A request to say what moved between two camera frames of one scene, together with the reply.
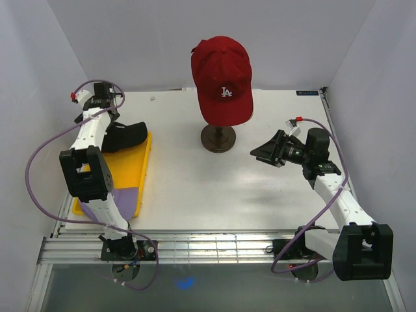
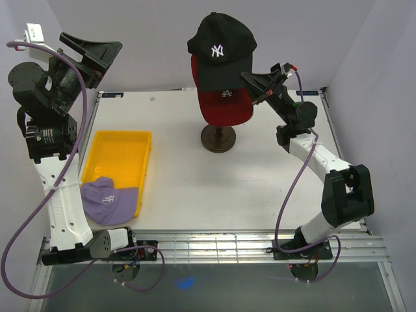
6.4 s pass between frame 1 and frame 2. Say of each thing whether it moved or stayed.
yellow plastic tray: stayed
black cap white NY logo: moved
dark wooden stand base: stayed
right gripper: moved
